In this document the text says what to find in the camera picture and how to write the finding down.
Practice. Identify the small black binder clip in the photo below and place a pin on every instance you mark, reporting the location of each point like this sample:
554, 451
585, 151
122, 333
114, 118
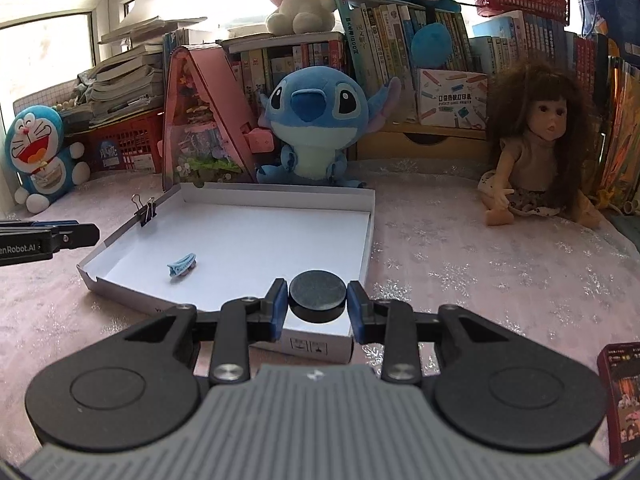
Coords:
145, 212

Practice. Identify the row of colourful thin books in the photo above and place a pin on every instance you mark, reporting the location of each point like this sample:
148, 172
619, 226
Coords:
622, 130

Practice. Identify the blue alien plush toy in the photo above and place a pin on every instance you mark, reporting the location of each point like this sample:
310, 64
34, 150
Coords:
310, 125

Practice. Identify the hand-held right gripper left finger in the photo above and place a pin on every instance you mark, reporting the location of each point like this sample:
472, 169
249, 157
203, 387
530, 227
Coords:
280, 310

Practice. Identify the brown-haired baby doll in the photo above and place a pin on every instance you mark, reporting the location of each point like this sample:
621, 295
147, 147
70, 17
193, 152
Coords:
542, 145

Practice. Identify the row of upright books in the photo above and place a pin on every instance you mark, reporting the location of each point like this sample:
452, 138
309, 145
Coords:
390, 45

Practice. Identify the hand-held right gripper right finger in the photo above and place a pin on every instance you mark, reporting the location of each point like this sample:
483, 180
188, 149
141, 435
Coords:
356, 312

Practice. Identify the pink triangular miniature house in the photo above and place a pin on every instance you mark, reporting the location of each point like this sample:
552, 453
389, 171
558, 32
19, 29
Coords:
200, 125

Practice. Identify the blue robot cat plush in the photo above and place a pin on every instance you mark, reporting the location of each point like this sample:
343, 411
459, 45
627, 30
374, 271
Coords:
37, 160

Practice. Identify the white printed carton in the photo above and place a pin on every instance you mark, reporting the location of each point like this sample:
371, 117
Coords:
452, 97

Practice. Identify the stack of lying books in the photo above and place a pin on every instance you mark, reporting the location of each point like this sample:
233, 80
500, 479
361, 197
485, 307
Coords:
127, 75

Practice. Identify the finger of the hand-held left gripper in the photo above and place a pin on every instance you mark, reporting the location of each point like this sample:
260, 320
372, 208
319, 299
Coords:
77, 236

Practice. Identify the red plastic crate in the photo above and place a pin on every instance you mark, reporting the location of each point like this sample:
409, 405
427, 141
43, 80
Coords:
125, 147

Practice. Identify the white cardboard box tray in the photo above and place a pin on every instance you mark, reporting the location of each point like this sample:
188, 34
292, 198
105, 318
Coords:
250, 240

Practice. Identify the dark red box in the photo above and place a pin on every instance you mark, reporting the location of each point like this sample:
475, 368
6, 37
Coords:
622, 400

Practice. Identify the wooden drawer box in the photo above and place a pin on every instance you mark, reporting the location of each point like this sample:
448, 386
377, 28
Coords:
425, 142

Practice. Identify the blue packaged goods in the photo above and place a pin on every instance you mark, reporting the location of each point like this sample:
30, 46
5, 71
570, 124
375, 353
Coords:
607, 10

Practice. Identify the black round lid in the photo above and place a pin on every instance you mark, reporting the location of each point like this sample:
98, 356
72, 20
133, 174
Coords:
317, 292

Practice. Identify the blue hair clip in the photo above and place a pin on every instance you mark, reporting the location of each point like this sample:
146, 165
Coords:
181, 265

